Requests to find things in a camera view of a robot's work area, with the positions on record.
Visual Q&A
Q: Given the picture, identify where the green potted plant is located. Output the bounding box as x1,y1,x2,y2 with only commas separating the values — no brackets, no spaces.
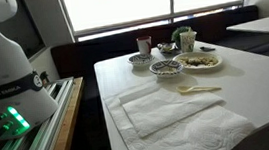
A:
169,25,195,50

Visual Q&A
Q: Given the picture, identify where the dark wall panel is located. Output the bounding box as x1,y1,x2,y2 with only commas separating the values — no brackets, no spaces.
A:
0,0,48,65

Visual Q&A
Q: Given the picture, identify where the window with metal frame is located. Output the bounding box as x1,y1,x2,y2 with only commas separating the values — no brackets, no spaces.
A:
57,0,258,44

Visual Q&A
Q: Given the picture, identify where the dark snack packet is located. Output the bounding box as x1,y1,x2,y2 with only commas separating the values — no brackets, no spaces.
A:
156,40,182,57

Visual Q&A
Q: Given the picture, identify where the dark upholstered bench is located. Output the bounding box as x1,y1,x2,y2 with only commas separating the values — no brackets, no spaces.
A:
47,3,269,87

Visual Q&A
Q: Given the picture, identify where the floral paper cup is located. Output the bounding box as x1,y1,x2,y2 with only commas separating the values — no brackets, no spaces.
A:
178,29,199,54

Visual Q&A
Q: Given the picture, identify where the white dinner plate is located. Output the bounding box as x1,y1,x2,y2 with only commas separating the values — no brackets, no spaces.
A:
171,48,224,74

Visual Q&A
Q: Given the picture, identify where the white cloth towel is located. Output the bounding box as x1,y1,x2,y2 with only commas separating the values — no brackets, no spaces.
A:
103,71,258,150

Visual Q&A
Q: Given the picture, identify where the blue patterned bowl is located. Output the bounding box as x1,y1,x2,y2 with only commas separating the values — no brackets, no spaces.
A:
148,57,185,81
126,52,157,70

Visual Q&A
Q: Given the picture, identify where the white side table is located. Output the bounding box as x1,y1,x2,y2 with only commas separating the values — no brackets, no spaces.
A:
224,16,269,43

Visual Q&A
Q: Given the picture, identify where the wooden base board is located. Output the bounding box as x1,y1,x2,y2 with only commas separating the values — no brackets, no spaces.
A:
36,76,92,150

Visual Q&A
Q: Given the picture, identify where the red and white mug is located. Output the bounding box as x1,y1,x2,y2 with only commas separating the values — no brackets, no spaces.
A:
136,35,154,56

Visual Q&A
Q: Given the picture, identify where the small folded paper towel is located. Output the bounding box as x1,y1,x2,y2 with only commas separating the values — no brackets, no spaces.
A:
120,81,228,140

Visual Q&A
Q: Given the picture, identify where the aluminium profile frame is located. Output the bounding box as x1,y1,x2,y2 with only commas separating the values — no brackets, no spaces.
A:
0,76,82,150

